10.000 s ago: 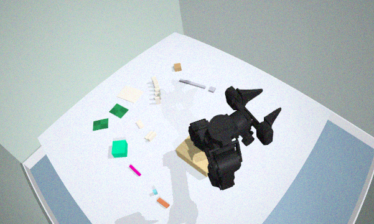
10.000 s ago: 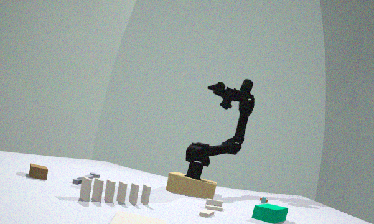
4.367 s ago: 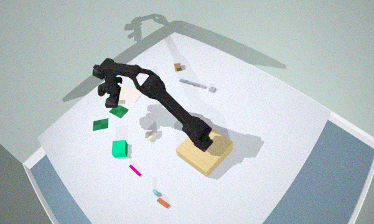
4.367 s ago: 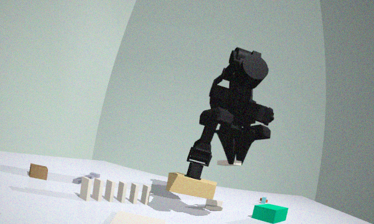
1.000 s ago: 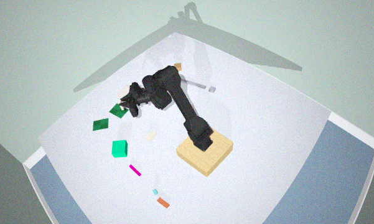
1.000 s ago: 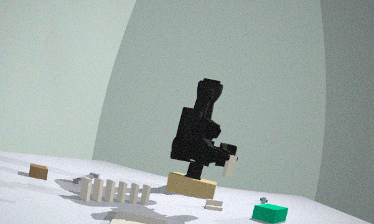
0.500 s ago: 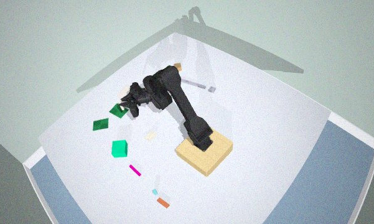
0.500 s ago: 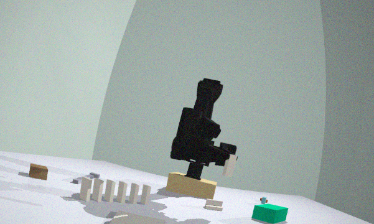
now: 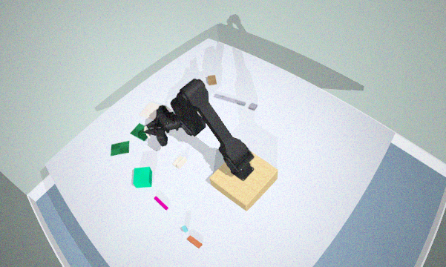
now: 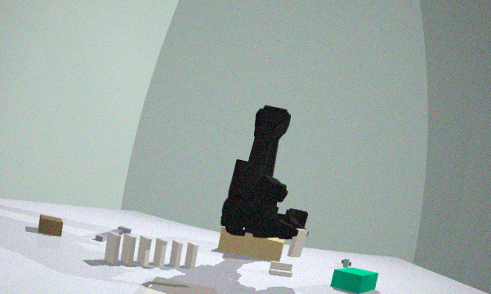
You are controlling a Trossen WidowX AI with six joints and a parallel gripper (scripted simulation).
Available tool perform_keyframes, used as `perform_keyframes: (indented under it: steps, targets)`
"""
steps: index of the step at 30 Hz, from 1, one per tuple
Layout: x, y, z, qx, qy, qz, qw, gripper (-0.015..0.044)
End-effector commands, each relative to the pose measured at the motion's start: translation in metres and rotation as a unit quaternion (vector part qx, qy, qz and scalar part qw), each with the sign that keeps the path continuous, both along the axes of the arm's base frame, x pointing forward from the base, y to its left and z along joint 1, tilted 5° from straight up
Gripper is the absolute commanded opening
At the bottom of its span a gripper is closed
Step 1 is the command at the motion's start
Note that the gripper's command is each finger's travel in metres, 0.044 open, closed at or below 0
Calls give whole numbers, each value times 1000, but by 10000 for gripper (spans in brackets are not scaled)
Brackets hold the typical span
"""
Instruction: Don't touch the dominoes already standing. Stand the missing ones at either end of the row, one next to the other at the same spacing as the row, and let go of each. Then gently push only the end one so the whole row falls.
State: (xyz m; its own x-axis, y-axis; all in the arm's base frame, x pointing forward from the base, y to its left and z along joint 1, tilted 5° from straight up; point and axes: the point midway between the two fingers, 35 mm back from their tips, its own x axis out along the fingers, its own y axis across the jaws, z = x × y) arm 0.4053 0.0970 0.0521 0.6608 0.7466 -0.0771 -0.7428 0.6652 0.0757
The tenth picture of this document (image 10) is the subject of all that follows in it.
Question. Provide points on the grey flat bar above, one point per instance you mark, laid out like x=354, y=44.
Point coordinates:
x=102, y=237

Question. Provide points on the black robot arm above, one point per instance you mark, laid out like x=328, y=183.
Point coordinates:
x=253, y=180

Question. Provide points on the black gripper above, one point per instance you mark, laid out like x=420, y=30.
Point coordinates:
x=263, y=220

